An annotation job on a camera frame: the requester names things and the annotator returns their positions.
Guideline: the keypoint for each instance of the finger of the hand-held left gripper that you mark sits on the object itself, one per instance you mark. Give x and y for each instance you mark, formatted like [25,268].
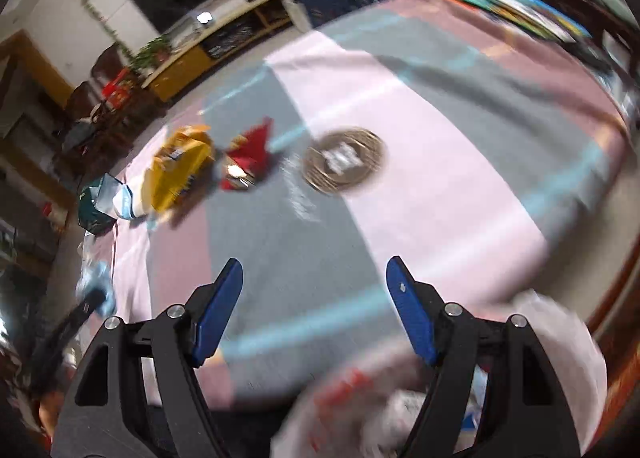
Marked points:
[65,333]

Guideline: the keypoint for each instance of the dark green tissue pack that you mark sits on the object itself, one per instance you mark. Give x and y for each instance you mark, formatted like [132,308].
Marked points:
[97,203]

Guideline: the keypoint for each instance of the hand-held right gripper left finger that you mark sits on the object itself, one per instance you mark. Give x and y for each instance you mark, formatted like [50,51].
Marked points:
[215,318]

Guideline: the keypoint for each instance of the trash bin with white liner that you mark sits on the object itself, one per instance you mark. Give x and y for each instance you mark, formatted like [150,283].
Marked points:
[550,338]

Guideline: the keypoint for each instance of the black stereo amplifier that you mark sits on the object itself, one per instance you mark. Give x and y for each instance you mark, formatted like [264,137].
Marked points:
[230,41]

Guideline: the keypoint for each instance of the yellow snack bag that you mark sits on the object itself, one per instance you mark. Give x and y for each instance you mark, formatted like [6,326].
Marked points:
[177,168]

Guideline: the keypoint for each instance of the paper cup with blue band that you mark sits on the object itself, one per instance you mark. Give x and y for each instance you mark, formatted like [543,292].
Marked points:
[131,200]

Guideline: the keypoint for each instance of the potted green plant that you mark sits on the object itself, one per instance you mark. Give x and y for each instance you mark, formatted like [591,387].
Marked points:
[152,53]

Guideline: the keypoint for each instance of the red gift box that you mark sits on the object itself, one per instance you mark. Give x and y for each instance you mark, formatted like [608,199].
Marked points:
[120,86]

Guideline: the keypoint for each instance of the yellow wooden TV cabinet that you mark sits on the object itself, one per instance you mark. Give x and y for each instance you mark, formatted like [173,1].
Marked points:
[180,68]

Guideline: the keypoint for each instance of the ivy garland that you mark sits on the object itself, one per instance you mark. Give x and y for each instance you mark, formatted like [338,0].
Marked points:
[102,23]

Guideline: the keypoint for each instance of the small white device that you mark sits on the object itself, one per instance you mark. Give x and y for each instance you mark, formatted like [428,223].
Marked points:
[204,18]

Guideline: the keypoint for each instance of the crushed clear plastic bottle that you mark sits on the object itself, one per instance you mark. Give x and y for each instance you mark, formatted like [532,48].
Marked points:
[97,280]

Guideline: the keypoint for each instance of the striped pink grey tablecloth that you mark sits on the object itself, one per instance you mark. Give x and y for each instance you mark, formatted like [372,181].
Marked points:
[425,113]

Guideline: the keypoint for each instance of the row of picture books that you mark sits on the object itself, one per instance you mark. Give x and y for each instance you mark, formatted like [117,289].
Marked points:
[520,11]

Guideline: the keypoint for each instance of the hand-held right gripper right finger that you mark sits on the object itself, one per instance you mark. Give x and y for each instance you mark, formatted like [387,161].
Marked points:
[412,313]

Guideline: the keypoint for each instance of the red crumpled wrapper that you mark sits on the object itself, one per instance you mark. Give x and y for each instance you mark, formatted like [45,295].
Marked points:
[250,156]

